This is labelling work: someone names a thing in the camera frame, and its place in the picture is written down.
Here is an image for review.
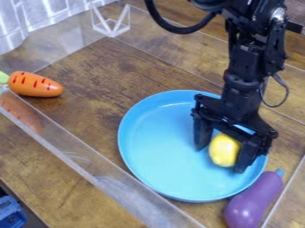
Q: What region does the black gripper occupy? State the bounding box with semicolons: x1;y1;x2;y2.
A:
190;72;279;174

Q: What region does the yellow toy lemon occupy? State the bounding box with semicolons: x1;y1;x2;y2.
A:
209;134;241;167

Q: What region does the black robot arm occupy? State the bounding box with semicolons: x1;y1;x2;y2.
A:
190;0;289;173

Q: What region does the blue round tray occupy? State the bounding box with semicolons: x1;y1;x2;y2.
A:
118;90;268;203

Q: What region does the purple toy eggplant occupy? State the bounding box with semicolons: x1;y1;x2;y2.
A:
224;168;285;228

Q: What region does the orange toy carrot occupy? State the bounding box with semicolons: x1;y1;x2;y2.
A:
0;71;63;97

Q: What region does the blue plastic object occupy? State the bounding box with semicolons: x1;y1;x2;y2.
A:
0;196;27;228

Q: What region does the white checkered curtain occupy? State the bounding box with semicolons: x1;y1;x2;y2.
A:
0;0;118;55

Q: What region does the clear acrylic front wall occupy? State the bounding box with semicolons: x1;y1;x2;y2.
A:
0;85;205;228

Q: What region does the clear acrylic corner bracket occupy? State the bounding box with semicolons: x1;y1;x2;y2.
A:
91;3;130;37

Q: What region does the black corrugated cable hose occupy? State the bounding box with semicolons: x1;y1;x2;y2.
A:
144;0;220;35

